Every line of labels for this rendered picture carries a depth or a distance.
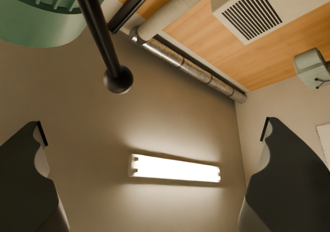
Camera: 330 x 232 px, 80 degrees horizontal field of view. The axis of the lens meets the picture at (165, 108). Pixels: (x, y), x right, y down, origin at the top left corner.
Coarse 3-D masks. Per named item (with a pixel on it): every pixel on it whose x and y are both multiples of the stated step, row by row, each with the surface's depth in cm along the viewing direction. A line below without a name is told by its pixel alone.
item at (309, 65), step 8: (312, 48) 175; (296, 56) 182; (304, 56) 176; (312, 56) 172; (320, 56) 177; (296, 64) 192; (304, 64) 178; (312, 64) 177; (320, 64) 177; (328, 64) 186; (296, 72) 191; (304, 72) 185; (312, 72) 185; (320, 72) 185; (328, 72) 185; (304, 80) 198; (312, 80) 198; (320, 80) 196; (328, 80) 198; (312, 88) 214
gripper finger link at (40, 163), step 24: (24, 144) 9; (0, 168) 8; (24, 168) 8; (48, 168) 10; (0, 192) 7; (24, 192) 7; (48, 192) 7; (0, 216) 6; (24, 216) 6; (48, 216) 6
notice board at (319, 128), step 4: (320, 124) 239; (324, 124) 236; (328, 124) 234; (316, 128) 241; (320, 128) 238; (324, 128) 235; (328, 128) 233; (316, 132) 240; (320, 132) 237; (324, 132) 234; (328, 132) 232; (320, 136) 236; (324, 136) 233; (328, 136) 231; (320, 140) 235; (324, 140) 232; (328, 140) 230; (320, 144) 234; (324, 144) 231; (328, 144) 229; (324, 148) 230; (328, 148) 228; (324, 152) 229; (328, 152) 227; (324, 156) 228; (328, 156) 226; (328, 160) 225; (328, 164) 224; (328, 168) 223
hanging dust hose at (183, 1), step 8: (176, 0) 156; (184, 0) 153; (192, 0) 152; (200, 0) 155; (160, 8) 170; (168, 8) 162; (176, 8) 159; (184, 8) 158; (152, 16) 175; (160, 16) 170; (168, 16) 167; (176, 16) 166; (144, 24) 182; (152, 24) 176; (160, 24) 174; (168, 24) 177; (144, 32) 185; (152, 32) 183
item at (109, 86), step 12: (84, 0) 13; (96, 0) 13; (84, 12) 14; (96, 12) 14; (96, 24) 15; (96, 36) 16; (108, 36) 16; (108, 48) 17; (108, 60) 19; (108, 72) 22; (120, 72) 21; (108, 84) 22; (120, 84) 22; (132, 84) 23
